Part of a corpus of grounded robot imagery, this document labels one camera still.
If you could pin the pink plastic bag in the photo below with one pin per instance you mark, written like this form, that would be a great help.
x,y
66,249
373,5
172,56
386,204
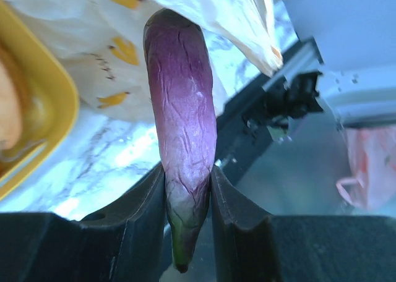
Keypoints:
x,y
371,155

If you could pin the banana print plastic bag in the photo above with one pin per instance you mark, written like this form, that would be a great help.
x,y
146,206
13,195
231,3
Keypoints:
x,y
132,59

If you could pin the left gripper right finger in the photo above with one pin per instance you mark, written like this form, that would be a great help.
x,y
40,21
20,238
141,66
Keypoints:
x,y
251,244

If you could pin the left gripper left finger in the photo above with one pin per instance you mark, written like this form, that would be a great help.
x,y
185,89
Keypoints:
x,y
120,242

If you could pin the purple toy eggplant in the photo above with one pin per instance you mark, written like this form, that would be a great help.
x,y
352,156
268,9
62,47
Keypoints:
x,y
182,124

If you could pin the yellow food tray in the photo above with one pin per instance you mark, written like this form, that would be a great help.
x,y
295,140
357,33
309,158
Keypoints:
x,y
54,102

